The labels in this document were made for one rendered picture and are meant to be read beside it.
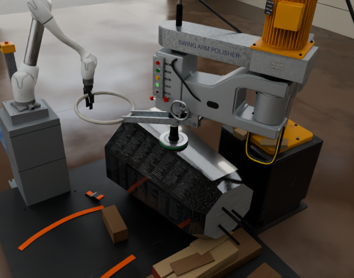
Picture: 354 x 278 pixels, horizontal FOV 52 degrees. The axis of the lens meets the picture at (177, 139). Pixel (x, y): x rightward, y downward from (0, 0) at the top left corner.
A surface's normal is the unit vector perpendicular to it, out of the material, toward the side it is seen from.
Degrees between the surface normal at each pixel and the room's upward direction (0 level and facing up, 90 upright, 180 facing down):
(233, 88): 90
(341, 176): 0
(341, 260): 0
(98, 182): 0
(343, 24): 90
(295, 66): 90
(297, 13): 90
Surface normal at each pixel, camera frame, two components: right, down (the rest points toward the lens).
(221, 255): 0.04, -0.83
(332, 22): -0.82, 0.29
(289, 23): -0.50, 0.46
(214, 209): 0.58, 0.47
